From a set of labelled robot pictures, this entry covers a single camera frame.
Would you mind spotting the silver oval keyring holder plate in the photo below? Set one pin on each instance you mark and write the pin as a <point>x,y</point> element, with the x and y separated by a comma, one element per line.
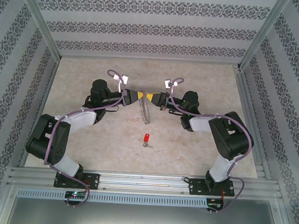
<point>145,111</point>

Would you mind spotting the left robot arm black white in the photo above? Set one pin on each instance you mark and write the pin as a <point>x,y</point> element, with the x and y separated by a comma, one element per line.
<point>80,118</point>

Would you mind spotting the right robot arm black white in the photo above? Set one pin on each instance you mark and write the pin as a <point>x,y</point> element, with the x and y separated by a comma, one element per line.
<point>199,124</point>

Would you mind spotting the left controller board green light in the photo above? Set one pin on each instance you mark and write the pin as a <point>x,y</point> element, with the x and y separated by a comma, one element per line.
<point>76,194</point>

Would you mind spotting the right controller board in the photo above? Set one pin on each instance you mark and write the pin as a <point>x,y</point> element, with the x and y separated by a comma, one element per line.
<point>215,204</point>

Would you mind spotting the grey sheet metal panel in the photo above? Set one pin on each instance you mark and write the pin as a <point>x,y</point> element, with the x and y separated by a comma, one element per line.
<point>142,220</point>

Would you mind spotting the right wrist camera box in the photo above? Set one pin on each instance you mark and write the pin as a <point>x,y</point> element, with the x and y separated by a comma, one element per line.
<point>167,83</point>

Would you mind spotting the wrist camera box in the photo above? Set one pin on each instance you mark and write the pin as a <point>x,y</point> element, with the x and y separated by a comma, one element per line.
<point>124,79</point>
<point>167,83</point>

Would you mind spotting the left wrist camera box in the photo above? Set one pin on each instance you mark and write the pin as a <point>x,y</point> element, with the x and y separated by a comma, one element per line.
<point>124,79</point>

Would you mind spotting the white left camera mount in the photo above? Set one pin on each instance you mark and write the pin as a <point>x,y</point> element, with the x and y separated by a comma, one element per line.
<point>119,87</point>

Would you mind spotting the left aluminium side rail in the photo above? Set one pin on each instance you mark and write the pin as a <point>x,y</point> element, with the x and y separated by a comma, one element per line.
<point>53,73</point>

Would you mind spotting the aluminium side rail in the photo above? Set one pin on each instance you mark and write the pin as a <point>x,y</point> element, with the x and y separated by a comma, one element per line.
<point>245,97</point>
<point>53,73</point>

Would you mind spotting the right aluminium side rail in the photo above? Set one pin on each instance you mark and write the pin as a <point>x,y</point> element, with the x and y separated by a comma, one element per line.
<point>245,97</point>

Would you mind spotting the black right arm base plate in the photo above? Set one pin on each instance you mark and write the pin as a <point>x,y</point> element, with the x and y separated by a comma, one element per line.
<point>195,187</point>

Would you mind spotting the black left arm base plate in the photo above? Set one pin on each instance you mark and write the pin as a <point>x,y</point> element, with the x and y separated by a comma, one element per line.
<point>93,181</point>

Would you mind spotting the left aluminium frame post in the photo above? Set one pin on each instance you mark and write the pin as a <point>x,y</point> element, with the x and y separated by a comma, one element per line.
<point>40,24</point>

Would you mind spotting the aluminium frame post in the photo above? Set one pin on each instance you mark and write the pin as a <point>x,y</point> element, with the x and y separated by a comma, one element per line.
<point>263,35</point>
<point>40,24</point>

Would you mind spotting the right aluminium frame post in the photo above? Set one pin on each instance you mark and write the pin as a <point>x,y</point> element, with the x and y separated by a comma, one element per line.
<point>263,35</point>

